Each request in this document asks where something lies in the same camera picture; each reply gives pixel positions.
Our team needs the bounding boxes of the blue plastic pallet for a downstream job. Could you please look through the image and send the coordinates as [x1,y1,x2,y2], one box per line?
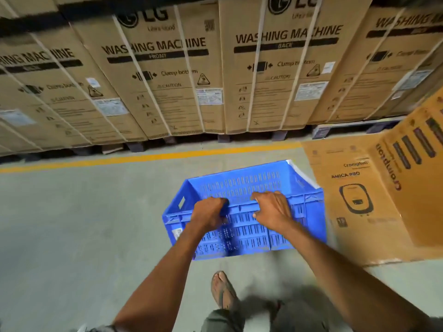
[311,115,407,139]

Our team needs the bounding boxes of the person's right hand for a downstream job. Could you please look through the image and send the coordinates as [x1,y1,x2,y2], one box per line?
[250,190,302,234]

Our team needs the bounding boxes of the person's left brown sandal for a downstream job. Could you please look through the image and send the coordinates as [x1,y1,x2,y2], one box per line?
[210,270,240,312]

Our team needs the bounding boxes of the orange cardboard box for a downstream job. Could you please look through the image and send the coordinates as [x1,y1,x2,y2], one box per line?
[375,87,443,248]

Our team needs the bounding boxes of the black wrap band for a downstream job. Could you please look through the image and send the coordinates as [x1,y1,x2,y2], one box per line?
[0,0,222,37]

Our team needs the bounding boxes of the person's left foot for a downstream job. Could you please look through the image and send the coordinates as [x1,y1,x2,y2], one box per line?
[211,272,238,310]

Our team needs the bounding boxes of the person's left forearm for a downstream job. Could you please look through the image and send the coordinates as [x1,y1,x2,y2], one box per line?
[112,226,217,332]

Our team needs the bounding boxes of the person's grey patterned shirt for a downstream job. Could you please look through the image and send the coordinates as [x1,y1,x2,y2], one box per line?
[74,324,118,332]

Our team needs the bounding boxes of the person's grey trousers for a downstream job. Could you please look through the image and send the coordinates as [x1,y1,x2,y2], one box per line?
[200,300,329,332]

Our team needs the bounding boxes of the person's right forearm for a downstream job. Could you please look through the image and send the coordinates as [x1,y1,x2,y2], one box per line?
[283,221,443,332]

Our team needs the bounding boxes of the person's left hand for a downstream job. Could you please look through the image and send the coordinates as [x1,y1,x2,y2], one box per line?
[189,196,230,234]

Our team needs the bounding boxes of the blue crate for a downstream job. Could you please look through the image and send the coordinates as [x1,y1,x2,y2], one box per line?
[162,159,328,261]

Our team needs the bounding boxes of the row of washing machine boxes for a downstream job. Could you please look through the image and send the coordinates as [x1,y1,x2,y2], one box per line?
[0,0,443,158]

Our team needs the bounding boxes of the dark pallet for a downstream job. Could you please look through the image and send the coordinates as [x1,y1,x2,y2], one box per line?
[0,129,290,165]

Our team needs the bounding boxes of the flat orange cardboard sheet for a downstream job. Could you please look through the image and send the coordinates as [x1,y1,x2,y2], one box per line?
[300,133,443,267]

